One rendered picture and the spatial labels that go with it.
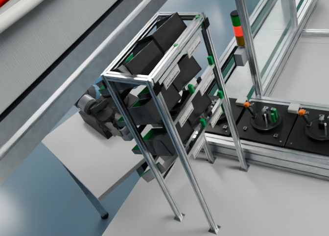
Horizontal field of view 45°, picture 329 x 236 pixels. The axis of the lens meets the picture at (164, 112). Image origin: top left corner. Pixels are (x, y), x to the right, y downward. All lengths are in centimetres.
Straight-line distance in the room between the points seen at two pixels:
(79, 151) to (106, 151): 18
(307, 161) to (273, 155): 14
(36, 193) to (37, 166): 34
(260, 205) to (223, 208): 15
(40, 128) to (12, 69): 6
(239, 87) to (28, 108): 182
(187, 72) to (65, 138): 123
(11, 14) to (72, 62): 9
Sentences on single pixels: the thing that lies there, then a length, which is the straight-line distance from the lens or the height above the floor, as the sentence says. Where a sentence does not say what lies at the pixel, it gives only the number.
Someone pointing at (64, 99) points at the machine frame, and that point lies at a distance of 41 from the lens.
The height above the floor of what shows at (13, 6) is 217.
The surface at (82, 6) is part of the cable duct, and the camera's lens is 42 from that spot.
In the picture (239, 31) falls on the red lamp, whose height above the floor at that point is 134.
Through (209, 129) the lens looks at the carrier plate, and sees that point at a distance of 188.
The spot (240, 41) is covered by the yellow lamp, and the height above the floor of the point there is 128.
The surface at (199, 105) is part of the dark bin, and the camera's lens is 146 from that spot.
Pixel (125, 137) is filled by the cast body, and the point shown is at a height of 120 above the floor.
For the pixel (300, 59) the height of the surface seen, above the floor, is 86.
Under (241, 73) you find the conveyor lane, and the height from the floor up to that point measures 92.
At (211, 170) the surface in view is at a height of 86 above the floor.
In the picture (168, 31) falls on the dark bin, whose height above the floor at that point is 167.
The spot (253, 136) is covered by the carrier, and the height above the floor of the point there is 97.
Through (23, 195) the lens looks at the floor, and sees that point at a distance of 366.
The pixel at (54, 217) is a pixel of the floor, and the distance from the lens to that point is 330.
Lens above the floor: 227
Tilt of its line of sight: 39 degrees down
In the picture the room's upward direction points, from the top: 23 degrees counter-clockwise
